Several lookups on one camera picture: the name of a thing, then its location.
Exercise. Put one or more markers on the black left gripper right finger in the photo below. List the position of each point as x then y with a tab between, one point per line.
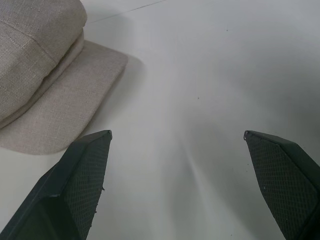
287	180

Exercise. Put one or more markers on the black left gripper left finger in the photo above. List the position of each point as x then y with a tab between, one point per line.
75	185

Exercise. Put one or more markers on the beige linen cap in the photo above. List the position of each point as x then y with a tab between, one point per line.
40	75

